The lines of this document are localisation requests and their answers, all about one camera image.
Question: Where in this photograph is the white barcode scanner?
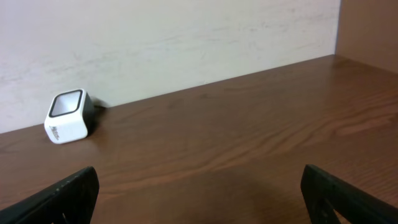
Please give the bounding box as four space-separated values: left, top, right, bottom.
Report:
44 88 95 144

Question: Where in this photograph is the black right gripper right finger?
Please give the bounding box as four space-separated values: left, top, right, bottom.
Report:
300 164 397 224

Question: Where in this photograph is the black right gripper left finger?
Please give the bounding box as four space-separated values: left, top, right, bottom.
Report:
1 166 100 223

